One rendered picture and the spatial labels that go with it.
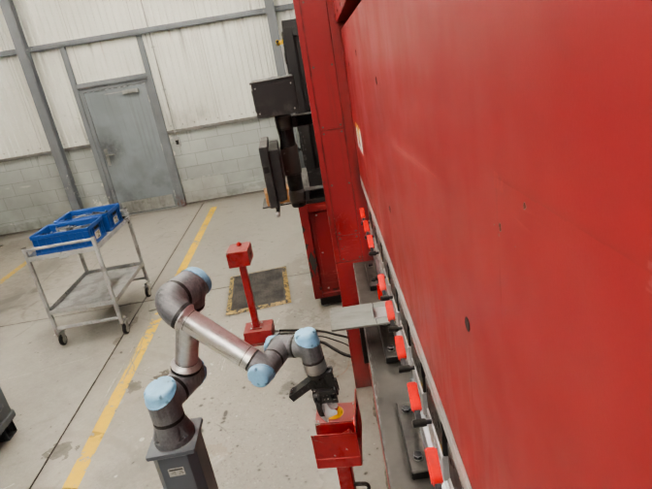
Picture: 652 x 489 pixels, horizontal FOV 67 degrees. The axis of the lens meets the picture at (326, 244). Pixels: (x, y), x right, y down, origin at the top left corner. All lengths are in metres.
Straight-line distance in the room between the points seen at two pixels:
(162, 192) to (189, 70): 2.11
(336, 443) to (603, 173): 1.64
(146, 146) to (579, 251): 8.79
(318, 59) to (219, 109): 6.12
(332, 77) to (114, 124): 6.73
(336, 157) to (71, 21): 7.01
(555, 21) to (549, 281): 0.16
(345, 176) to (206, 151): 6.26
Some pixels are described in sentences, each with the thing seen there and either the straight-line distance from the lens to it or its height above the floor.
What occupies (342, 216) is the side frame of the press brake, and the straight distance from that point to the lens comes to 2.79.
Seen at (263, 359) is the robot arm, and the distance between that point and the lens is 1.59.
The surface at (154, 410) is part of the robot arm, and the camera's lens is 1.94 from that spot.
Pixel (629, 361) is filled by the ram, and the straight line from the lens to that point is 0.29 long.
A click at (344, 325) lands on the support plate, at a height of 1.00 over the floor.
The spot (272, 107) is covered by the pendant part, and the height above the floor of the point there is 1.80.
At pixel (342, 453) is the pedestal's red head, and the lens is 1.87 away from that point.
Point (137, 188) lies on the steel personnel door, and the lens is 9.19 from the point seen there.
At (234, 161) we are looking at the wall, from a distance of 8.81.
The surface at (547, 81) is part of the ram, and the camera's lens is 0.32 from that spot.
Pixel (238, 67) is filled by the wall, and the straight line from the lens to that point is 8.65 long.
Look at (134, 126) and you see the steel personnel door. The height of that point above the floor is 1.46.
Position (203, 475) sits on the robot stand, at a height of 0.62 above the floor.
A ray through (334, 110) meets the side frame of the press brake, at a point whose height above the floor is 1.75.
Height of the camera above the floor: 2.00
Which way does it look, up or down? 20 degrees down
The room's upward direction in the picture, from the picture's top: 10 degrees counter-clockwise
